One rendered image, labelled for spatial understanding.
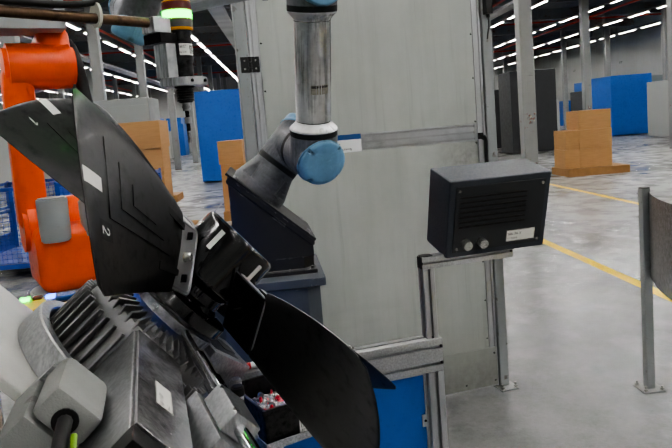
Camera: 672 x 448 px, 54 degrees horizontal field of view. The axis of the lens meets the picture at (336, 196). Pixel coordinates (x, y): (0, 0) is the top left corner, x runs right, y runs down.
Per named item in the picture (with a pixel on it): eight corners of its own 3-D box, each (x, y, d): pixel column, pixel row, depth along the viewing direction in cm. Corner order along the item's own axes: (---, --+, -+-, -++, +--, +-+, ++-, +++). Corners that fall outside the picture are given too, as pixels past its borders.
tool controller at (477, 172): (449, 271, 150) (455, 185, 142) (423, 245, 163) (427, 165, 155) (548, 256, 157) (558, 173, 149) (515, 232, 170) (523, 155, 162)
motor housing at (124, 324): (162, 477, 82) (236, 398, 84) (15, 363, 76) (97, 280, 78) (158, 405, 104) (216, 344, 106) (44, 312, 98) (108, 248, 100)
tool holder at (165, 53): (169, 84, 93) (161, 13, 91) (139, 89, 97) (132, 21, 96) (217, 84, 99) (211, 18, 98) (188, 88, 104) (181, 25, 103)
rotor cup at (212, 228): (154, 298, 82) (227, 223, 84) (129, 255, 94) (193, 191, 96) (228, 356, 90) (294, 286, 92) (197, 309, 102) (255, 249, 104)
